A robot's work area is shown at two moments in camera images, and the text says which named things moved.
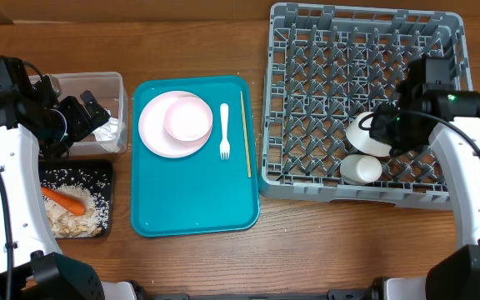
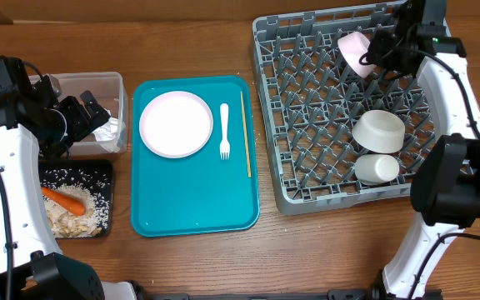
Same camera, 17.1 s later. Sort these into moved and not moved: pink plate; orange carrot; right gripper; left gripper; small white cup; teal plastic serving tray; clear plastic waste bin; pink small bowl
Moved: small white cup; right gripper; pink small bowl
Not moved: pink plate; clear plastic waste bin; teal plastic serving tray; orange carrot; left gripper
